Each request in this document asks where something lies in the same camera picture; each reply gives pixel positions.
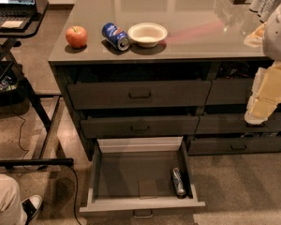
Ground open bottom left drawer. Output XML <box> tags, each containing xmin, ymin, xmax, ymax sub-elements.
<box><xmin>80</xmin><ymin>137</ymin><xmax>205</xmax><ymax>218</ymax></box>

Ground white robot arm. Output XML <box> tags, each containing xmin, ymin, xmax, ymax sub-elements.
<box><xmin>244</xmin><ymin>4</ymin><xmax>281</xmax><ymax>125</ymax></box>

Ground middle right grey drawer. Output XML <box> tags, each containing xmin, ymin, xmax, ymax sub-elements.
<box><xmin>196</xmin><ymin>112</ymin><xmax>281</xmax><ymax>134</ymax></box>

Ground grey drawer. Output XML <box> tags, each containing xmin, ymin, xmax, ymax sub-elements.
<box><xmin>206</xmin><ymin>78</ymin><xmax>253</xmax><ymax>105</ymax></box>
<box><xmin>196</xmin><ymin>112</ymin><xmax>281</xmax><ymax>134</ymax></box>
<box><xmin>67</xmin><ymin>81</ymin><xmax>211</xmax><ymax>110</ymax></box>
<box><xmin>188</xmin><ymin>137</ymin><xmax>281</xmax><ymax>156</ymax></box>
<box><xmin>81</xmin><ymin>115</ymin><xmax>199</xmax><ymax>138</ymax></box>

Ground middle left grey drawer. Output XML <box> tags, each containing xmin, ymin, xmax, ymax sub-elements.
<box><xmin>81</xmin><ymin>115</ymin><xmax>199</xmax><ymax>138</ymax></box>

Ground black laptop stand desk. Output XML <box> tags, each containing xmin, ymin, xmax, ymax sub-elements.
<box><xmin>0</xmin><ymin>0</ymin><xmax>74</xmax><ymax>170</ymax></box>

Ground open laptop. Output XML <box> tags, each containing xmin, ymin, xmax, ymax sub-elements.
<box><xmin>0</xmin><ymin>0</ymin><xmax>38</xmax><ymax>30</ymax></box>

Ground white can front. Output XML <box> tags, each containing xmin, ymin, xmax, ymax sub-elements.
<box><xmin>259</xmin><ymin>0</ymin><xmax>281</xmax><ymax>23</ymax></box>

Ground person leg beige trousers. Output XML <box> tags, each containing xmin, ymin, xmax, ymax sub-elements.
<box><xmin>0</xmin><ymin>174</ymin><xmax>27</xmax><ymax>225</ymax></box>

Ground top left grey drawer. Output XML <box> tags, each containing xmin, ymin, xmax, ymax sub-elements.
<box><xmin>67</xmin><ymin>81</ymin><xmax>211</xmax><ymax>110</ymax></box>

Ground black power cable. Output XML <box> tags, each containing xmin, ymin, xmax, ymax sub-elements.
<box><xmin>8</xmin><ymin>110</ymin><xmax>82</xmax><ymax>225</ymax></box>

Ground black white sneaker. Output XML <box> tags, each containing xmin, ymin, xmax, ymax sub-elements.
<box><xmin>22</xmin><ymin>195</ymin><xmax>43</xmax><ymax>225</ymax></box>

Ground black bin with items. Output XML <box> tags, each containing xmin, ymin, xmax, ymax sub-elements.
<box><xmin>0</xmin><ymin>61</ymin><xmax>24</xmax><ymax>107</ymax></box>

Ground white paper bowl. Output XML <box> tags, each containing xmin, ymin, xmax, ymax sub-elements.
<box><xmin>127</xmin><ymin>22</ymin><xmax>168</xmax><ymax>48</ymax></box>

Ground yellow sticky note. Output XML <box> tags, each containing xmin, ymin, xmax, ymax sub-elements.
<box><xmin>1</xmin><ymin>21</ymin><xmax>22</xmax><ymax>28</ymax></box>

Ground bottom right grey drawer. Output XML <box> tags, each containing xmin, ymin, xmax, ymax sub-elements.
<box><xmin>188</xmin><ymin>137</ymin><xmax>281</xmax><ymax>156</ymax></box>

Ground blue pepsi can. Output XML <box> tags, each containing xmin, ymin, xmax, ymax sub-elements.
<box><xmin>102</xmin><ymin>22</ymin><xmax>130</xmax><ymax>52</ymax></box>

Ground grey counter cabinet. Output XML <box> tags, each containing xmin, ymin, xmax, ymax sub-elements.
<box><xmin>49</xmin><ymin>0</ymin><xmax>281</xmax><ymax>155</ymax></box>

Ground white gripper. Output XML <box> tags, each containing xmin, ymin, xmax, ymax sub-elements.
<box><xmin>244</xmin><ymin>61</ymin><xmax>281</xmax><ymax>125</ymax></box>

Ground top right grey drawer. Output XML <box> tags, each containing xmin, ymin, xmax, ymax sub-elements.
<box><xmin>206</xmin><ymin>78</ymin><xmax>253</xmax><ymax>105</ymax></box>

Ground red apple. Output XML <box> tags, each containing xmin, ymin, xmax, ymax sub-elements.
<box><xmin>66</xmin><ymin>26</ymin><xmax>88</xmax><ymax>49</ymax></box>

